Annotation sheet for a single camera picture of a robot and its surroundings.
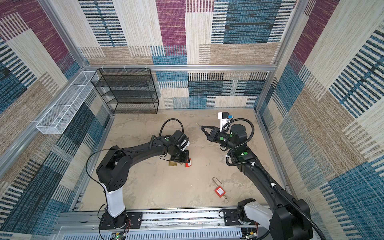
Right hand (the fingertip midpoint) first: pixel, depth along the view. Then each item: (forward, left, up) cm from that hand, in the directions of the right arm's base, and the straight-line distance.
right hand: (201, 129), depth 73 cm
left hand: (-4, +6, -23) cm, 24 cm away
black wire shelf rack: (+45, +50, -10) cm, 68 cm away
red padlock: (-21, -9, -27) cm, 35 cm away
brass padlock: (-4, +17, -28) cm, 33 cm away
